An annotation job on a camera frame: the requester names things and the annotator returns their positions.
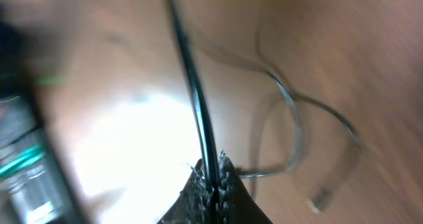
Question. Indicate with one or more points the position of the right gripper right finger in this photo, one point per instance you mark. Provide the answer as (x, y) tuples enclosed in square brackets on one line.
[(235, 204)]

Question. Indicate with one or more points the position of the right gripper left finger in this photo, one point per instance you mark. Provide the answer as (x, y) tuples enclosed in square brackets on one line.
[(193, 203)]

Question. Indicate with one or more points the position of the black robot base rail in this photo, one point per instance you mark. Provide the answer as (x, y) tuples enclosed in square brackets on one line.
[(34, 185)]

